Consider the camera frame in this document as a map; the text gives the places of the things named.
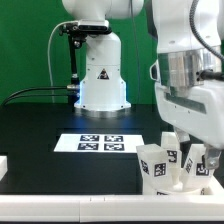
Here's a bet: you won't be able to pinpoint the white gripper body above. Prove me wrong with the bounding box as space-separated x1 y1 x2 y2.
155 80 224 149

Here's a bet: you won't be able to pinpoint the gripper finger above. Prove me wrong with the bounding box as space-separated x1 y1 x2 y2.
204 144 221 170
174 127 190 150

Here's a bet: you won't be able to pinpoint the white round stool seat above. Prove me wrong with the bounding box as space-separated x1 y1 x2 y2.
142 174 204 195

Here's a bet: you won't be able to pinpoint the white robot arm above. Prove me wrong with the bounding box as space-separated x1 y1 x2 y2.
62 0 224 168

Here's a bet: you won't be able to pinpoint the white sheet with tags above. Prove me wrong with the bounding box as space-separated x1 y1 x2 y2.
54 134 144 153

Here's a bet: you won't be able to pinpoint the black cables on table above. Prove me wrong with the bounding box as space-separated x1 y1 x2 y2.
1 85 80 107

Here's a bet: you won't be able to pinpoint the white camera cable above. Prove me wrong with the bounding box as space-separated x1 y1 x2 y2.
47 21 78 104

